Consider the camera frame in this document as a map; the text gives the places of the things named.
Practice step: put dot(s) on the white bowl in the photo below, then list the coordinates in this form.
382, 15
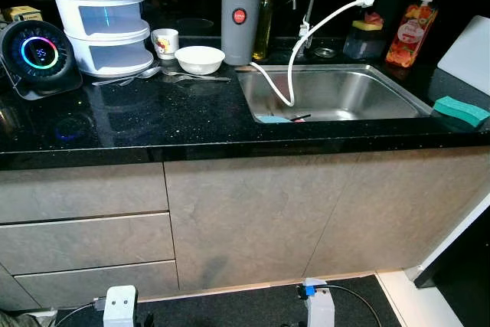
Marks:
199, 60

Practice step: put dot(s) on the metal fork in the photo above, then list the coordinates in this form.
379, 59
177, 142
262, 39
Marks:
191, 76

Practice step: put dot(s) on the metal spoon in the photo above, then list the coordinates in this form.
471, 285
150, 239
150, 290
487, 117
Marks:
145, 73

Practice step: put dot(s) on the green sponge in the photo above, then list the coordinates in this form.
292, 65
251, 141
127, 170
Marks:
459, 110

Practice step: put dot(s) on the white cutting board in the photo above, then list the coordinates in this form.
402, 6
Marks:
467, 55

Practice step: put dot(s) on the grey cabinet door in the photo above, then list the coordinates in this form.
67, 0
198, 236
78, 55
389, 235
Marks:
253, 220
406, 204

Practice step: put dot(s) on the peach soap pump bottle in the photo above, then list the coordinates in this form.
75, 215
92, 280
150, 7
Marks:
409, 36

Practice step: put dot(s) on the stainless steel sink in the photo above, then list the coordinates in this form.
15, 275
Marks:
344, 93

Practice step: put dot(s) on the grey sponge holder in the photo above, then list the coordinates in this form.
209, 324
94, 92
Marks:
361, 44

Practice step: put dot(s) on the round metal drain cap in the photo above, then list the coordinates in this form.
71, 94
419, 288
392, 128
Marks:
325, 53

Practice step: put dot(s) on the black chopstick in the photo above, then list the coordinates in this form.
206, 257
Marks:
300, 118

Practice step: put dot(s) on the blue plate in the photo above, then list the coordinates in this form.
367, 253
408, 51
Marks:
272, 119

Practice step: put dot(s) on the oil bottle green cap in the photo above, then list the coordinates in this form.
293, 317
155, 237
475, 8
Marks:
266, 32

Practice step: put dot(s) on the grey water filter canister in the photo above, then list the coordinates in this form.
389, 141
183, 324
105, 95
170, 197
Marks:
241, 24

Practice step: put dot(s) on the white printed mug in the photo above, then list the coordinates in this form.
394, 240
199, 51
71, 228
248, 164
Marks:
163, 44

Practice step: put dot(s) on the white stacked plastic container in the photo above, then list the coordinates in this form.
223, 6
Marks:
99, 28

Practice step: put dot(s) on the grey drawer front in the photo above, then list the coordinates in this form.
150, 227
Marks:
99, 282
84, 243
76, 193

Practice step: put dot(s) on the small yellow box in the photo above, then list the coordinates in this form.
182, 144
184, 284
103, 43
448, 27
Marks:
23, 13

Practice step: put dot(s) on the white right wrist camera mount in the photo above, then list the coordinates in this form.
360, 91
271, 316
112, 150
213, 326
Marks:
320, 308

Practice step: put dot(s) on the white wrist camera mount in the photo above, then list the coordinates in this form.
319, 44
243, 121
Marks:
320, 308
120, 304

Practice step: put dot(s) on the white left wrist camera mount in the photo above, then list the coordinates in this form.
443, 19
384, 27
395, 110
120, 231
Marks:
120, 304

